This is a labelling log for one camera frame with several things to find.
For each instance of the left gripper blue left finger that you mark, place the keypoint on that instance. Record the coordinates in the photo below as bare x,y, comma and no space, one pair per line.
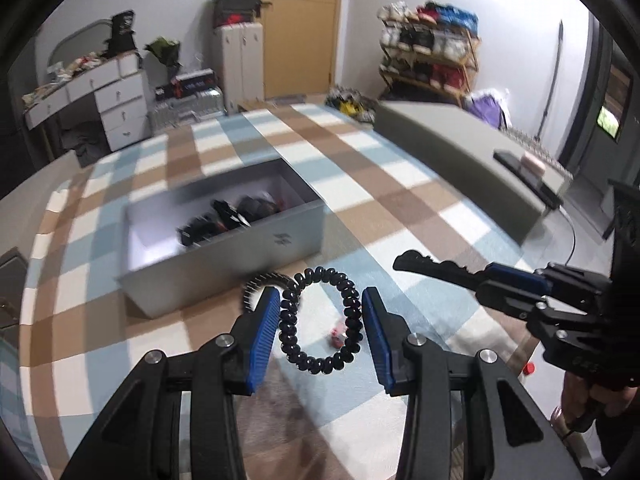
136,435

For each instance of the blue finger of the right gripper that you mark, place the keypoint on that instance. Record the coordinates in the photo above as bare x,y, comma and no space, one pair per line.
508,275
516,299

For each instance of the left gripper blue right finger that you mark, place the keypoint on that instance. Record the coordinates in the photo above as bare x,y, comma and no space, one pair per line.
507,436

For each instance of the black spiral tie red flower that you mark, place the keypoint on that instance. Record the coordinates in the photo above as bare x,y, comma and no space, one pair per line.
255,285

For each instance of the black jewelry inside box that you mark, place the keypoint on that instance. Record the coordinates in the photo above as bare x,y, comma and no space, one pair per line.
222,217

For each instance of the right hand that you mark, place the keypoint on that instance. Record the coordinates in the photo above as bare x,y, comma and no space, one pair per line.
582,403

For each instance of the plaid bed blanket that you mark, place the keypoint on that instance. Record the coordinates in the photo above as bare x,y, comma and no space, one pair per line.
80,335

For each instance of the grey bed footboard bench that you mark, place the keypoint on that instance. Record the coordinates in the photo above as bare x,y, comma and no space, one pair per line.
460,148

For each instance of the clear red small ornament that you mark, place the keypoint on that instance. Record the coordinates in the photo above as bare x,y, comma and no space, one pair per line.
338,335

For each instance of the purple clothing pile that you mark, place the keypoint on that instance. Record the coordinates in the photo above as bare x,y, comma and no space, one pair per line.
489,105

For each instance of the silver rectangular storage box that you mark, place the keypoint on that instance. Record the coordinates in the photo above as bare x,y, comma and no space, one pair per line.
160,276

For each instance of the wooden shoe rack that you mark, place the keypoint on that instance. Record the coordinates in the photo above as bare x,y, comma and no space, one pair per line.
429,52

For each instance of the wooden door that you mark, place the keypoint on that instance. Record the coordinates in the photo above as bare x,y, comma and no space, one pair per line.
300,42

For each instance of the silver aluminium suitcase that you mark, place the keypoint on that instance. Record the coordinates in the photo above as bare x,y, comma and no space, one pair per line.
200,107

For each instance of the white drawer desk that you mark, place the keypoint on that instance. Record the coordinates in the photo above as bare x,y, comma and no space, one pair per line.
118,90

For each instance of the black shoebox on suitcase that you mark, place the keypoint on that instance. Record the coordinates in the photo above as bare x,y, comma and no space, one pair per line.
186,85

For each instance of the stacked shoeboxes yellow top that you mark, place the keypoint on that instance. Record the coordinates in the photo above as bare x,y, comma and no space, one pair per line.
231,12

